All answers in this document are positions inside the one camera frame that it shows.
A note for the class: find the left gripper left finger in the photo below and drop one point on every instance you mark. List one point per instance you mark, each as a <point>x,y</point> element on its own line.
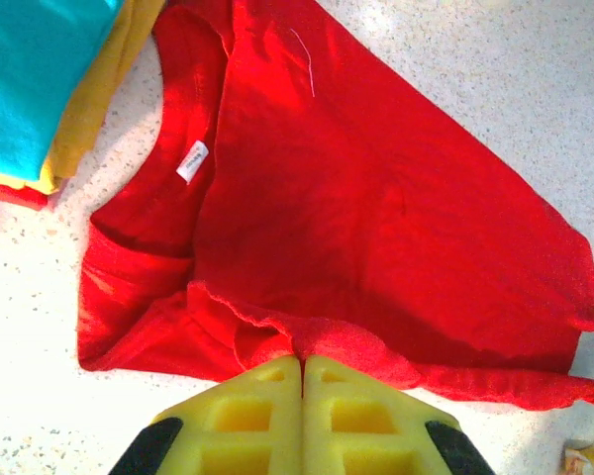
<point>188,435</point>

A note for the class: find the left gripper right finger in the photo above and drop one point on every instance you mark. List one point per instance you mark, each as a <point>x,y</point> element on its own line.
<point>411,435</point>

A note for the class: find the red t-shirt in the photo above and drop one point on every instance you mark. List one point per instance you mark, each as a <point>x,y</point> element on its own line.
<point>351,198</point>
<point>15,195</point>

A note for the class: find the stack of folded shirts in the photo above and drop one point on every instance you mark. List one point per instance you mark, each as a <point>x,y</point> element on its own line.
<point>20,74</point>
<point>84,123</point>

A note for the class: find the red folded t-shirt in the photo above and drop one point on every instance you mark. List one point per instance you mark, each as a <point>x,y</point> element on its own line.
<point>15,195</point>

